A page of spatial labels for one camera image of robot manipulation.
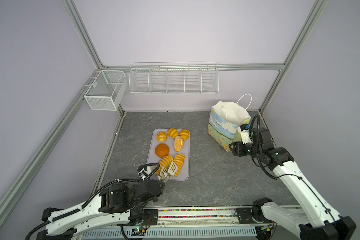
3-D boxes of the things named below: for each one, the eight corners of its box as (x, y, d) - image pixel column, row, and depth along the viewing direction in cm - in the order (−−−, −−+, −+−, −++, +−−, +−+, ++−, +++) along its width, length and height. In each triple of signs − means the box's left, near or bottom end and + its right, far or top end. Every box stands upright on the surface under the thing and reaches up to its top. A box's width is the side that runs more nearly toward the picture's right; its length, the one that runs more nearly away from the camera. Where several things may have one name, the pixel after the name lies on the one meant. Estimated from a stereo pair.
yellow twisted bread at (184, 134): (179, 140, 104) (179, 138, 102) (180, 131, 109) (179, 129, 107) (189, 140, 104) (189, 138, 102) (189, 131, 109) (189, 129, 107)
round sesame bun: (155, 140, 105) (154, 137, 102) (160, 133, 109) (159, 130, 106) (163, 144, 103) (162, 141, 100) (168, 137, 106) (168, 134, 104)
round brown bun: (155, 158, 96) (154, 155, 93) (156, 146, 102) (156, 143, 99) (168, 158, 96) (168, 155, 93) (169, 146, 101) (169, 143, 99)
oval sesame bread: (174, 151, 98) (173, 148, 95) (174, 137, 105) (174, 133, 102) (183, 151, 98) (183, 148, 95) (183, 137, 105) (183, 133, 102)
